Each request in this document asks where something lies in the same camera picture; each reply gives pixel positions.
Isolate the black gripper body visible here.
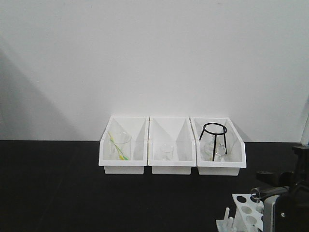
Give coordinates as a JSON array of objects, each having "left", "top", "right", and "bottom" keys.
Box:
[{"left": 256, "top": 146, "right": 309, "bottom": 232}]

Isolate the clear glass test tube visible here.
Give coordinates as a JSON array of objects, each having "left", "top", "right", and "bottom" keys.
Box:
[{"left": 250, "top": 187, "right": 289, "bottom": 203}]

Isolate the white test tube rack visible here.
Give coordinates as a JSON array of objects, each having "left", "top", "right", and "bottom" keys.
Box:
[{"left": 216, "top": 193, "right": 264, "bottom": 232}]

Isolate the white right storage bin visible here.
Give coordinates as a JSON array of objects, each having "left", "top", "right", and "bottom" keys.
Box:
[{"left": 190, "top": 116, "right": 246, "bottom": 176}]

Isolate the white storage bin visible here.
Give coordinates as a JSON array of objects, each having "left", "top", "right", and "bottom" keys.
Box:
[
  {"left": 98, "top": 116, "right": 150, "bottom": 174},
  {"left": 190, "top": 116, "right": 246, "bottom": 176},
  {"left": 148, "top": 116, "right": 197, "bottom": 175}
]

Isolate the round glass flask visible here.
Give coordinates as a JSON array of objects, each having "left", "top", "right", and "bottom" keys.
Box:
[{"left": 203, "top": 135, "right": 226, "bottom": 162}]

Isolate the white middle storage bin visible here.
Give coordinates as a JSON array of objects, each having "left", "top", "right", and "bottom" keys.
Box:
[{"left": 148, "top": 116, "right": 197, "bottom": 175}]

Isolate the small glass beaker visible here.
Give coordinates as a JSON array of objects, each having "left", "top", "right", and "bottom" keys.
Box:
[{"left": 160, "top": 144, "right": 174, "bottom": 160}]

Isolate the white left storage bin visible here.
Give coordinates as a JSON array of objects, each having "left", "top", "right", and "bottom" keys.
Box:
[{"left": 98, "top": 116, "right": 150, "bottom": 174}]

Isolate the yellow green stirring stick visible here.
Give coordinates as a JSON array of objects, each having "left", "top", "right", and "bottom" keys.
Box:
[{"left": 108, "top": 131, "right": 130, "bottom": 161}]

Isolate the large glass beaker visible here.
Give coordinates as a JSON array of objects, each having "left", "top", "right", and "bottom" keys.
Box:
[{"left": 107, "top": 131, "right": 132, "bottom": 160}]

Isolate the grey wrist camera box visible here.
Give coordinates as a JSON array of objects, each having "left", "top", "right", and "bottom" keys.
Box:
[{"left": 263, "top": 195, "right": 279, "bottom": 232}]

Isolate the black wire tripod stand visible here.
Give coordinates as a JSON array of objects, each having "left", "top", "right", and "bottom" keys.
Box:
[{"left": 199, "top": 122, "right": 228, "bottom": 161}]

